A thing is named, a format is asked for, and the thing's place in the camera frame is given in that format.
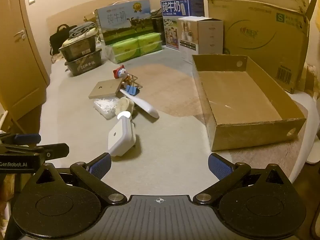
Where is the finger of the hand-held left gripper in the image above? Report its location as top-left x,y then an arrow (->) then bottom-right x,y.
0,143 -> 70,161
0,133 -> 42,145

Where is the green milk carton box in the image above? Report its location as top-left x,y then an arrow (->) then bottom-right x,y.
94,0 -> 153,46

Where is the shallow cardboard box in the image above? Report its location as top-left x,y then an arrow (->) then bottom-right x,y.
192,54 -> 307,152

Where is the white square plug device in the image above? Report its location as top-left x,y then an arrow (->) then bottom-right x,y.
107,111 -> 137,157

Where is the white remote control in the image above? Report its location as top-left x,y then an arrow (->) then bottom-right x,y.
119,89 -> 160,119

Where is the red blue cat toy figure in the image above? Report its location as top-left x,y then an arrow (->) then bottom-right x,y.
113,65 -> 133,88

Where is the small tan box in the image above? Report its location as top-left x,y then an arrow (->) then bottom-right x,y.
88,78 -> 124,99

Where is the wooden door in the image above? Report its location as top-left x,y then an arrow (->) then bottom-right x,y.
0,0 -> 50,120

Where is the grey folded strap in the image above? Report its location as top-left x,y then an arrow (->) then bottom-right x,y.
69,22 -> 97,37

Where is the black bag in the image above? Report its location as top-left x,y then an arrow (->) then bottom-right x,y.
49,24 -> 78,55

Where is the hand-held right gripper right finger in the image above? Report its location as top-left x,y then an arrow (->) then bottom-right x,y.
192,153 -> 292,207

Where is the clear bag of white swabs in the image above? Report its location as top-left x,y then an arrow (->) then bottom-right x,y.
94,97 -> 120,120

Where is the blue milk carton box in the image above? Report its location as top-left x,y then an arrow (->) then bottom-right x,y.
160,0 -> 205,49

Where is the white appliance box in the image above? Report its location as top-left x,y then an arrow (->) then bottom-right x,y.
178,16 -> 224,64

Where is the dark green box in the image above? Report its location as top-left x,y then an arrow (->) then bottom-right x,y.
151,10 -> 165,34

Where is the cream lumpy object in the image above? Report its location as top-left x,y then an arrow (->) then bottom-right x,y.
115,97 -> 135,117

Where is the blue binder clip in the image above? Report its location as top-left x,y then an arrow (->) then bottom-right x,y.
124,76 -> 135,96
131,75 -> 143,97

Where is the dark instant rice box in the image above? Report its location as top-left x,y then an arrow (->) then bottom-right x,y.
59,34 -> 98,62
64,48 -> 103,77

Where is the large brown cardboard box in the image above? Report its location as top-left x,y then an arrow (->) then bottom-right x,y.
207,0 -> 318,94

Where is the green tissue multipack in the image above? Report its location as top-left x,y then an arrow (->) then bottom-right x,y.
109,32 -> 164,64

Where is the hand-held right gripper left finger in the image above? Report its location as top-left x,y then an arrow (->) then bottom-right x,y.
35,152 -> 128,204

